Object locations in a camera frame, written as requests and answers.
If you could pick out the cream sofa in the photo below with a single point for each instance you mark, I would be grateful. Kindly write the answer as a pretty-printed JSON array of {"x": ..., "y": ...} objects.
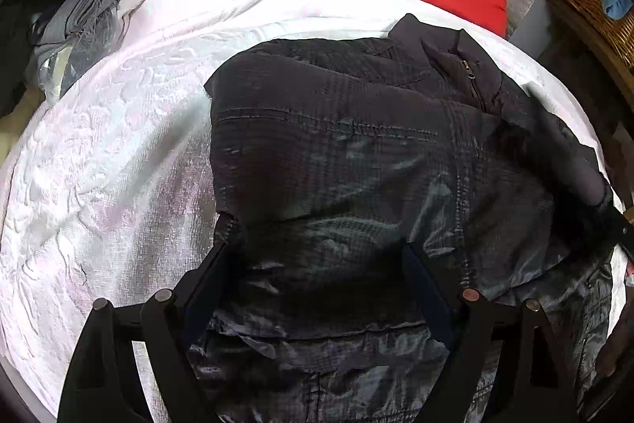
[{"x": 15, "y": 120}]

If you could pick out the white textured blanket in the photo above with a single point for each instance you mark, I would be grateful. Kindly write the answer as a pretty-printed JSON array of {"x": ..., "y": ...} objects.
[{"x": 124, "y": 145}]

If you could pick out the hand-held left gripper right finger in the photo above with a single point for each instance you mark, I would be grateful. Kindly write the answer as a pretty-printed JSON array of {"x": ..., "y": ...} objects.
[{"x": 428, "y": 294}]

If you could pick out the blue cloth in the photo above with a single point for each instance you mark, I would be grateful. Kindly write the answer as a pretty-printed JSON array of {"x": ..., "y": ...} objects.
[{"x": 616, "y": 2}]

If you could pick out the grey clothes pile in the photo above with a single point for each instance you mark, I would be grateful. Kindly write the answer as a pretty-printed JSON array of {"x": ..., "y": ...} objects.
[{"x": 94, "y": 6}]

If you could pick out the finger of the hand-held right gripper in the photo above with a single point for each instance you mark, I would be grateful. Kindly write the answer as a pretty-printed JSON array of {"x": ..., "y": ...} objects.
[{"x": 611, "y": 215}]

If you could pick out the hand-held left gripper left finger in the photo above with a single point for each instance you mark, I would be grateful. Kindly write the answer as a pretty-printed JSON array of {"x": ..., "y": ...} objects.
[{"x": 210, "y": 284}]

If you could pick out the black quilted jacket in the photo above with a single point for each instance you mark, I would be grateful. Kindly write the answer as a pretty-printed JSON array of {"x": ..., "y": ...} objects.
[{"x": 346, "y": 155}]

